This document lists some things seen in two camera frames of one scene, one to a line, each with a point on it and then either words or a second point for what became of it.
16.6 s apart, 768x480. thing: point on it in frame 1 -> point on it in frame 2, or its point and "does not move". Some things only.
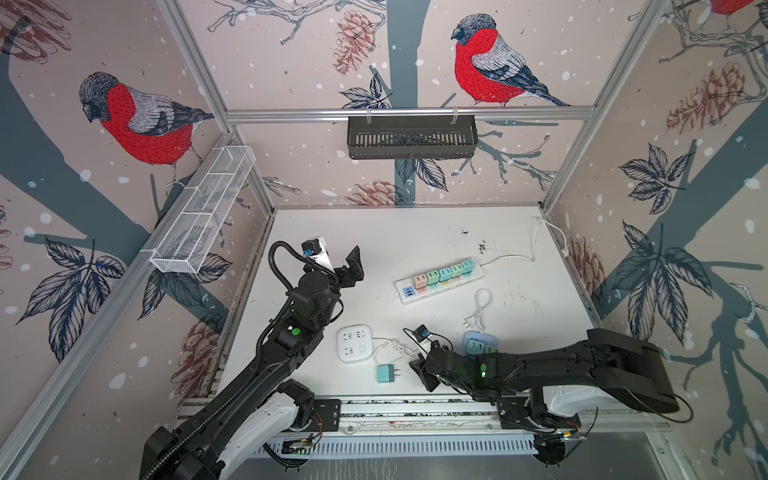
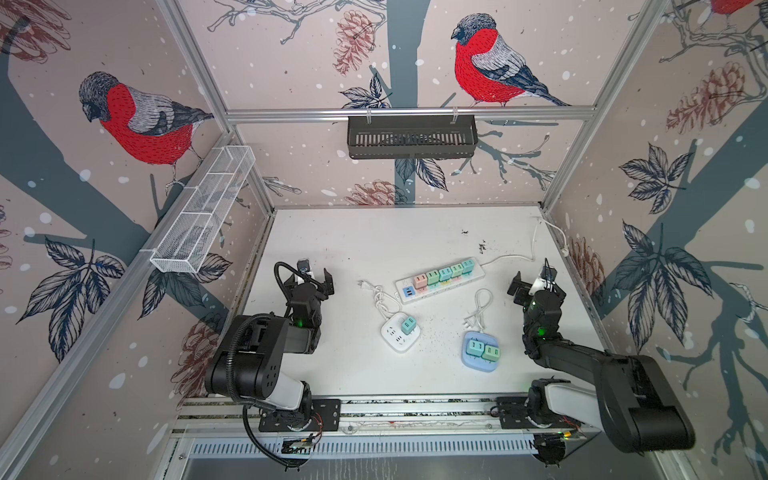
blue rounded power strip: (479, 343) does not move
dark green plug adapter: (432, 277) does not move
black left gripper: (346, 279) -> (326, 287)
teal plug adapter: (445, 273) does not move
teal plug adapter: (468, 267) does not move
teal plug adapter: (475, 347) does not move
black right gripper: (422, 370) -> (523, 291)
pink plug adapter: (420, 281) does not move
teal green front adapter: (386, 373) -> (408, 325)
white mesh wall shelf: (201, 211) does not move
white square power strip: (355, 343) -> (391, 331)
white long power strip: (406, 291) does not move
